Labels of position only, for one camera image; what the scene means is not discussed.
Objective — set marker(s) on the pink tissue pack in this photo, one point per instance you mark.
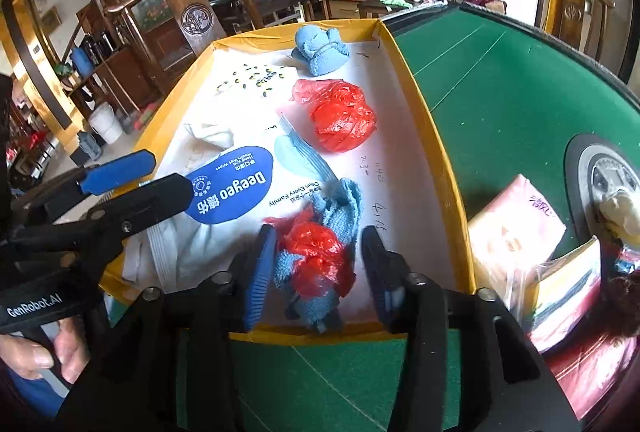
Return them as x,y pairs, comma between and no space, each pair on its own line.
515,232

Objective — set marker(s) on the blue jug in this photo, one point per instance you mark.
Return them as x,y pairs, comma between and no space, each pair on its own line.
82,62

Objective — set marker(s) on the cream soft bundle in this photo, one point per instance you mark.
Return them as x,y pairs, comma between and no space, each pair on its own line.
620,212

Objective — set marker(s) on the person's left hand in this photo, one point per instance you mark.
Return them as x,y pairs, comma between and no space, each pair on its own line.
25,357

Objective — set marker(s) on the red shiny bag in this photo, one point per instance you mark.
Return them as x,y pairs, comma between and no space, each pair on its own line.
585,367

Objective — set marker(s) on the white wet wipes pack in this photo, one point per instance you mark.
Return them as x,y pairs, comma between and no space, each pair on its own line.
230,187

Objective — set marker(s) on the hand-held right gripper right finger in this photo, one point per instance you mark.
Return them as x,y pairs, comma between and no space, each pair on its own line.
385,292

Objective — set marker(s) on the yellow cardboard box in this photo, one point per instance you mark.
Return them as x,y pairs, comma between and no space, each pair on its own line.
440,162

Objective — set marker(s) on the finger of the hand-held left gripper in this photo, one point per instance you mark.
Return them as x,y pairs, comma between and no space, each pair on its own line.
150,207
120,170

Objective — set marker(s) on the blue towel bundle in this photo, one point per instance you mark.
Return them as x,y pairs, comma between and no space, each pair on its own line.
320,52

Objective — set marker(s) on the round table control panel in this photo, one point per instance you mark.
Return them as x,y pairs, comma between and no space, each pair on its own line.
580,172

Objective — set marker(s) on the wooden chair with carved back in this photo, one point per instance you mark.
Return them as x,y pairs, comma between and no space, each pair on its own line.
572,20
197,20

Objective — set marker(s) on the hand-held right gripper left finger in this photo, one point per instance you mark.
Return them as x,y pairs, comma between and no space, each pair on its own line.
260,282

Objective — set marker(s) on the red plastic bag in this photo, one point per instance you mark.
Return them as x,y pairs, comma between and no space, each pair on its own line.
315,252
340,117

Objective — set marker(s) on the blue knitted cloth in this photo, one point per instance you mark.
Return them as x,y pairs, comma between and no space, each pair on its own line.
340,207

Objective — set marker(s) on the white bucket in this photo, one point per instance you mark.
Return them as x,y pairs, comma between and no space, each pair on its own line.
106,125

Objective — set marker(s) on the dark furry item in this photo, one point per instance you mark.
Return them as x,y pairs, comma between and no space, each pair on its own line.
625,302

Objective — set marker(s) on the zip bag with yellow sponge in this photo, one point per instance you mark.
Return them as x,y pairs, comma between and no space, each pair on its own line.
565,297

